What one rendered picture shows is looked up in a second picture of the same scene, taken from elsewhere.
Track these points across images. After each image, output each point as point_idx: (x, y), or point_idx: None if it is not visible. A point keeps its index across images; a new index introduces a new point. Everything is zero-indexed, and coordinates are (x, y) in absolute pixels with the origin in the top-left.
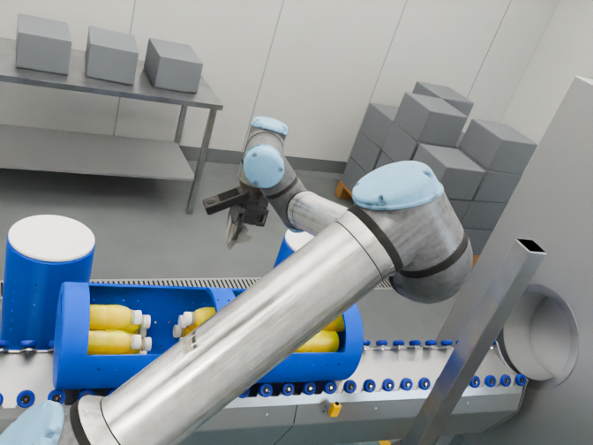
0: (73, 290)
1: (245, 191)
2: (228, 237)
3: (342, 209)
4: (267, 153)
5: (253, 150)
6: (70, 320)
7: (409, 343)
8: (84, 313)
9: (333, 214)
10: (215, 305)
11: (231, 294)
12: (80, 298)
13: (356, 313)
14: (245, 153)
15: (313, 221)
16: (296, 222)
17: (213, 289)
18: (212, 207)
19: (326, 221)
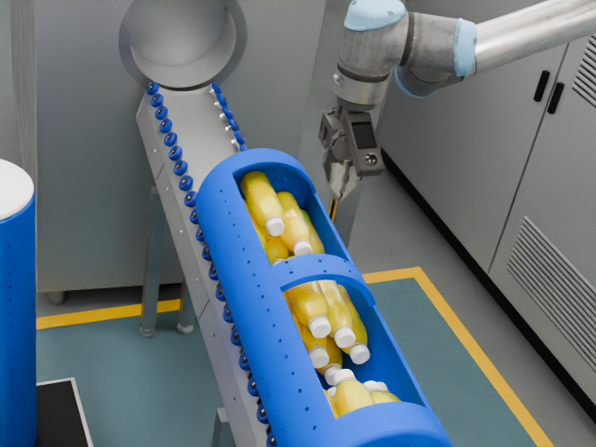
0: (383, 421)
1: (364, 113)
2: (347, 185)
3: (550, 8)
4: (475, 27)
5: (467, 38)
6: (435, 427)
7: (173, 159)
8: (418, 410)
9: (555, 19)
10: (333, 275)
11: (303, 257)
12: (399, 411)
13: (281, 152)
14: (441, 53)
15: (529, 44)
16: (485, 68)
17: (294, 277)
18: (382, 160)
19: (554, 29)
